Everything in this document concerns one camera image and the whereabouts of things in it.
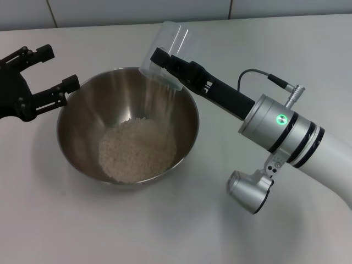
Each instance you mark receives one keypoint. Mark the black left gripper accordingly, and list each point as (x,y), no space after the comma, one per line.
(13,93)

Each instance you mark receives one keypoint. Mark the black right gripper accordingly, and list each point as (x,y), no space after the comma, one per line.
(231,100)

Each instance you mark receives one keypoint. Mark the clear plastic cup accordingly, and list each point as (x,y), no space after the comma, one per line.
(171,35)

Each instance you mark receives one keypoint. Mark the stainless steel mixing bowl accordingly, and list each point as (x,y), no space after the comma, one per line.
(82,123)

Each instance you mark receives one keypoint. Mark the white rice grains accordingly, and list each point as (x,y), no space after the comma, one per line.
(137,154)

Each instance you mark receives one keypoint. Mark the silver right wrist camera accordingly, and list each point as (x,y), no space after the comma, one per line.
(250,192)

